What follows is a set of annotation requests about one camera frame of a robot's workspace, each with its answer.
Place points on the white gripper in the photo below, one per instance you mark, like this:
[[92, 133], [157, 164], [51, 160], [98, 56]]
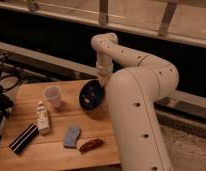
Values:
[[103, 74]]

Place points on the dark ceramic bowl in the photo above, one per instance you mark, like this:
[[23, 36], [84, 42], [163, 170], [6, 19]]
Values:
[[91, 95]]

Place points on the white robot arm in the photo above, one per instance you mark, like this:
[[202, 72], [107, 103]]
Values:
[[134, 80]]

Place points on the brown oblong bar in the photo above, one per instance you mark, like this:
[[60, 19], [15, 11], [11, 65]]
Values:
[[90, 145]]

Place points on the small white bottle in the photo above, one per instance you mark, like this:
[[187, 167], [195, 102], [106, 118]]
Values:
[[43, 123]]

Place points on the metal window railing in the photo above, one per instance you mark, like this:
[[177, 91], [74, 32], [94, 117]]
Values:
[[182, 21]]

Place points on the black striped rectangular block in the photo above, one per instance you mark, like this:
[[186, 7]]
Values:
[[20, 143]]

